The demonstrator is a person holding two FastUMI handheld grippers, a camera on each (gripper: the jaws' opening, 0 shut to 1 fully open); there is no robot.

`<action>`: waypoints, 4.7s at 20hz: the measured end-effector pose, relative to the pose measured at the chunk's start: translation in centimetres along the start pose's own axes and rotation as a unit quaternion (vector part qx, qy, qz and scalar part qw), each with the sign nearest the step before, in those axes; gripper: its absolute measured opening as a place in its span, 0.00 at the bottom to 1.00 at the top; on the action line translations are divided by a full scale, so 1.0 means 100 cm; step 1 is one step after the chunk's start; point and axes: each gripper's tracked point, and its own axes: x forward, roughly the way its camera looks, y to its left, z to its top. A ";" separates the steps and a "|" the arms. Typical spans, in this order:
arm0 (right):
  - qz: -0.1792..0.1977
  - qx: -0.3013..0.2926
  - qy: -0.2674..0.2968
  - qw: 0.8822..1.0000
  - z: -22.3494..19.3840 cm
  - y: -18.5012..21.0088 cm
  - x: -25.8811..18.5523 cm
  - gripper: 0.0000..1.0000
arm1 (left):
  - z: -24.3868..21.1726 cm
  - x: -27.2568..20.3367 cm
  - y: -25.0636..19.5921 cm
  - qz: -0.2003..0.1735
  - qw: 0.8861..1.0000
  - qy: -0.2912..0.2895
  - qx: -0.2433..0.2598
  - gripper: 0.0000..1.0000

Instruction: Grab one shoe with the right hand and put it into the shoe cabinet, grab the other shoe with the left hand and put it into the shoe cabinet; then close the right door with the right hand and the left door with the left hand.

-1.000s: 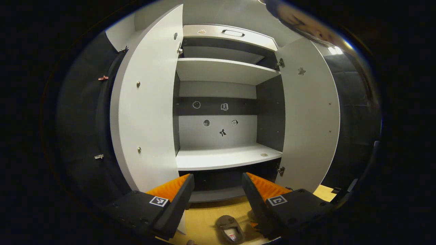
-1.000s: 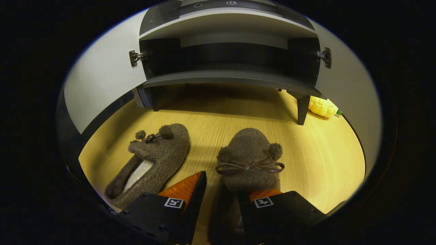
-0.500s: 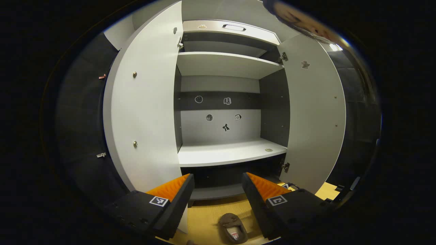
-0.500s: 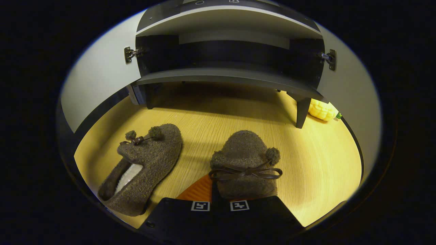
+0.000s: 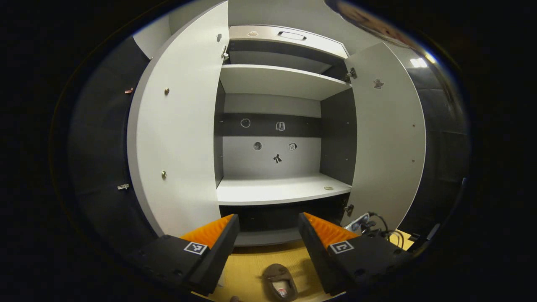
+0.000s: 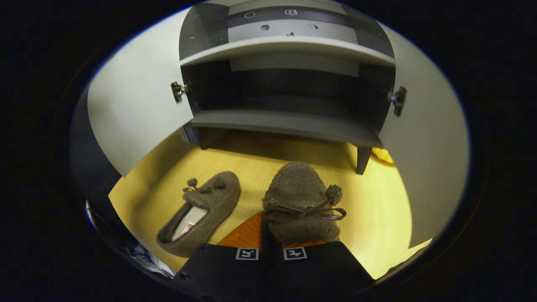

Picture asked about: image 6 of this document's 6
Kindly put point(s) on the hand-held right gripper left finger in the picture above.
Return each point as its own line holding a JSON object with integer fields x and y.
{"x": 218, "y": 268}

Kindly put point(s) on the metal door hinge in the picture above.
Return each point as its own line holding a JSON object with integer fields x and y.
{"x": 178, "y": 90}
{"x": 398, "y": 100}

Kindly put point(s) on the white cabinet shelf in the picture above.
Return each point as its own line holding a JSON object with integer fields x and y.
{"x": 285, "y": 46}

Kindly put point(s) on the yellow soft item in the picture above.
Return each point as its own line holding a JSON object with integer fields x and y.
{"x": 382, "y": 155}

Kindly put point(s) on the white grey shoe cabinet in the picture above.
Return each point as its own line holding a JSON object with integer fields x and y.
{"x": 289, "y": 84}

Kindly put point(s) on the white shoe cabinet door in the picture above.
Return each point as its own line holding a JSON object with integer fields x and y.
{"x": 138, "y": 100}
{"x": 428, "y": 147}

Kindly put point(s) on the brown fuzzy slipper shoe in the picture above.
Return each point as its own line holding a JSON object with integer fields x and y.
{"x": 300, "y": 188}
{"x": 209, "y": 201}

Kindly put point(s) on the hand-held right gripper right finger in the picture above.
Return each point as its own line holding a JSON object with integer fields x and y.
{"x": 319, "y": 268}

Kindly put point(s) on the white blue patterned fabric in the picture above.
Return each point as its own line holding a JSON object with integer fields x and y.
{"x": 151, "y": 260}

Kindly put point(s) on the black backdrop cloth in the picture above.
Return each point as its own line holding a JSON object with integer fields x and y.
{"x": 92, "y": 167}

